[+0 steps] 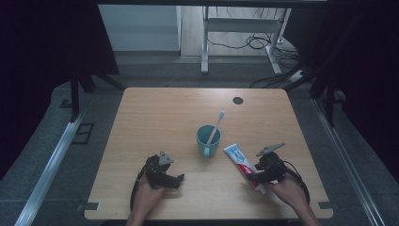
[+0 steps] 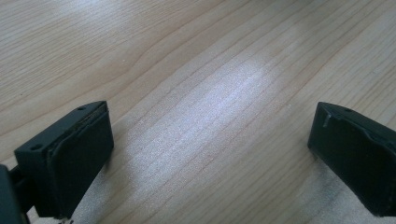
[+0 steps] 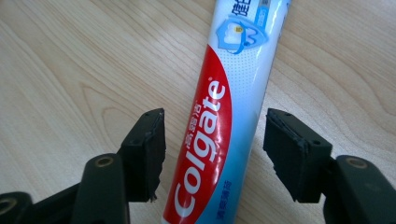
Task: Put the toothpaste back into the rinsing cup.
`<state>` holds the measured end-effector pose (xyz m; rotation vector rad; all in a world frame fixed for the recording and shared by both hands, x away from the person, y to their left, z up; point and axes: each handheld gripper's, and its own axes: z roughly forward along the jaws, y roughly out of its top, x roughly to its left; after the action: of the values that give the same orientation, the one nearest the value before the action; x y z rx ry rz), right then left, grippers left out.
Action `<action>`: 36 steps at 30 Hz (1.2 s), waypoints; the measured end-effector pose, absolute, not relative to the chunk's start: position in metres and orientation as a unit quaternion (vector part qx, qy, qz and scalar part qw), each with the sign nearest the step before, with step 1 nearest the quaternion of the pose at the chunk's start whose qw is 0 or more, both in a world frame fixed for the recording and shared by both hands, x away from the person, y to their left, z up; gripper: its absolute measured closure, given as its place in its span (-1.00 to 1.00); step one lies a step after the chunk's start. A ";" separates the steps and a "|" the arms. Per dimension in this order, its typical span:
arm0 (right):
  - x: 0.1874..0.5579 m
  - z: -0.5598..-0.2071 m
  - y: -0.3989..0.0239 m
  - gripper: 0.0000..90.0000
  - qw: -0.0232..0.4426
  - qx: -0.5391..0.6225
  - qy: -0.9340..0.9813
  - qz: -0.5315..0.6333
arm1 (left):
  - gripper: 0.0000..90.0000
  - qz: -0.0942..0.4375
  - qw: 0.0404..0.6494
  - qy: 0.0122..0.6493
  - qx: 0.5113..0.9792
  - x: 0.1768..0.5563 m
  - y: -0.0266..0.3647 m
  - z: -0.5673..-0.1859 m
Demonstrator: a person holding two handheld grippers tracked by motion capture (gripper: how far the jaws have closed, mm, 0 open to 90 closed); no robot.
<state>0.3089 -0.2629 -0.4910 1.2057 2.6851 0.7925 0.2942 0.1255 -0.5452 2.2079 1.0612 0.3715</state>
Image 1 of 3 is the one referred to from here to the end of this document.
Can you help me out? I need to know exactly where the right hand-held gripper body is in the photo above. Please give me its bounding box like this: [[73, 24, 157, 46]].
[[255, 142, 287, 185]]

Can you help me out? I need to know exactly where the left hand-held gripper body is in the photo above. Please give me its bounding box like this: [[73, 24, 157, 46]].
[[144, 151, 177, 189]]

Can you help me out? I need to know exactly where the toothpaste tube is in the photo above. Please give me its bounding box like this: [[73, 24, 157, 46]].
[[223, 143, 268, 195]]

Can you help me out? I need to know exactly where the teal cup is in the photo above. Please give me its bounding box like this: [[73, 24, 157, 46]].
[[196, 124, 222, 159]]

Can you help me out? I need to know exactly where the pink toothbrush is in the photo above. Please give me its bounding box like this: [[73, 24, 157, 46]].
[[205, 110, 227, 146]]

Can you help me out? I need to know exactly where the person's left hand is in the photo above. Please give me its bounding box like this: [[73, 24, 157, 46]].
[[133, 174, 168, 215]]

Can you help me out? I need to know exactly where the person's right hand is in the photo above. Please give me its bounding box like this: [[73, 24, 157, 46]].
[[264, 174, 307, 211]]

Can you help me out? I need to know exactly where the black metal stand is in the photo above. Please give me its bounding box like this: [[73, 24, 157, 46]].
[[69, 73, 127, 123], [283, 71, 337, 128]]

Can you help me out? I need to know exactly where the white power strip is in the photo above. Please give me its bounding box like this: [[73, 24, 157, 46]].
[[288, 69, 307, 84]]

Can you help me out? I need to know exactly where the black curtain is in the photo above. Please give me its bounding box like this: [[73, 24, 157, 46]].
[[283, 0, 399, 177], [0, 0, 120, 181]]

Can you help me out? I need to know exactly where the white panel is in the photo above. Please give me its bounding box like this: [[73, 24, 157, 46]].
[[97, 4, 183, 52]]

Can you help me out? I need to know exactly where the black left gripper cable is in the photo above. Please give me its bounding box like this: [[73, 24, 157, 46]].
[[129, 163, 151, 212]]

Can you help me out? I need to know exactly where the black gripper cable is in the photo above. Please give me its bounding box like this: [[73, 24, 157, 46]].
[[129, 163, 151, 212], [279, 160, 311, 205]]

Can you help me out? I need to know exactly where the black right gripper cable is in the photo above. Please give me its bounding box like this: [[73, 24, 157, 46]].
[[279, 160, 311, 205]]

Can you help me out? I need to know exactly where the aluminium floor rail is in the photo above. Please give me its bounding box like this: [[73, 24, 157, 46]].
[[311, 97, 386, 226], [13, 106, 88, 226]]

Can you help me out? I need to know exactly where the black floor cable bundle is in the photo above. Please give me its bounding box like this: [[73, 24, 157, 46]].
[[207, 31, 303, 89]]

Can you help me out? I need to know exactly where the white desk frame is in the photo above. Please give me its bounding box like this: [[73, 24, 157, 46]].
[[200, 6, 292, 75]]

